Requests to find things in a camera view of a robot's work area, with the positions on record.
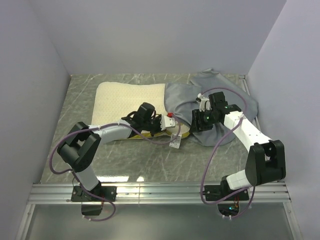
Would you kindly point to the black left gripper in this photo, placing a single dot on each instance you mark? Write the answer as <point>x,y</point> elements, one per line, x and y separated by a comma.
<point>158,118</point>

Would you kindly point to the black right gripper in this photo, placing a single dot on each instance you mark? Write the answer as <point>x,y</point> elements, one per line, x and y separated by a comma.
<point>195,127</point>

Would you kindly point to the grey pillowcase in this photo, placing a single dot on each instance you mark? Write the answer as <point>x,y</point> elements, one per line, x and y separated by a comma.
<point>180,98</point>

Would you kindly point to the cream quilted pillow yellow edge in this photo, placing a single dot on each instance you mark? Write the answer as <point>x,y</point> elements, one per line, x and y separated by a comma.
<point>114,100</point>

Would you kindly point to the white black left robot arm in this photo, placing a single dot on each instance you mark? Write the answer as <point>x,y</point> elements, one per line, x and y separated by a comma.
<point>80,146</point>

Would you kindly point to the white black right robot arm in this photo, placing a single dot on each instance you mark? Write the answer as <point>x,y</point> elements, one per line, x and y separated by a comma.
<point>228,115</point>

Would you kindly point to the white pillow care label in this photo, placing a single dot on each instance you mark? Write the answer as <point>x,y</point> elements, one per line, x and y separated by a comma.
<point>175,141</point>

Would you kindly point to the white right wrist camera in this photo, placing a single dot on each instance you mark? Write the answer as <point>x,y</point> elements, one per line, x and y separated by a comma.
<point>204,103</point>

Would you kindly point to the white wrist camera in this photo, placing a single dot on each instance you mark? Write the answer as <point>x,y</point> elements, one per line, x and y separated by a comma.
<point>168,121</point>
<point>204,103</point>

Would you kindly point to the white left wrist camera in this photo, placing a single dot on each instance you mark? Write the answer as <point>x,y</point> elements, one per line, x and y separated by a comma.
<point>168,121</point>

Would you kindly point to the aluminium right side rail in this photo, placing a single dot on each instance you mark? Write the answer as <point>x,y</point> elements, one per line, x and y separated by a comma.
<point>262,162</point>

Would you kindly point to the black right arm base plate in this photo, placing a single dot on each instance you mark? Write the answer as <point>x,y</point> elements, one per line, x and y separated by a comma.
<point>214,193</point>

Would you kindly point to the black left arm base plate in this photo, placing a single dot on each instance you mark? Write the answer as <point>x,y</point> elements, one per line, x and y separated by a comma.
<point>107,192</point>

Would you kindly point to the aluminium front rail frame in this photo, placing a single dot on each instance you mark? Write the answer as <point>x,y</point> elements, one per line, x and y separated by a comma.
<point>157,211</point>

